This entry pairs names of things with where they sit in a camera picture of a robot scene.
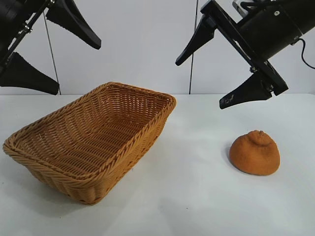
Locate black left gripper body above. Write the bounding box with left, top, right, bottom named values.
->
left=0, top=0, right=54, bottom=72

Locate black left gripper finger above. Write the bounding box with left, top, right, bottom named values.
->
left=45, top=0, right=102, bottom=50
left=0, top=52, right=60, bottom=95

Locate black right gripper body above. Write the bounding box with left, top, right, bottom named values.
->
left=200, top=0, right=303, bottom=97

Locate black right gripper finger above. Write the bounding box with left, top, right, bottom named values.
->
left=175, top=15, right=218, bottom=66
left=219, top=73, right=274, bottom=110

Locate orange fruit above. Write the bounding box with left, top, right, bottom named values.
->
left=229, top=130, right=281, bottom=176

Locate woven wicker basket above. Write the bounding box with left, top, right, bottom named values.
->
left=2, top=82, right=178, bottom=205

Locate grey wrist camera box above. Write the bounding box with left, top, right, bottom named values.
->
left=232, top=0, right=250, bottom=13

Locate black looping gripper cable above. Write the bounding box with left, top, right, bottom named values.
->
left=294, top=36, right=315, bottom=69

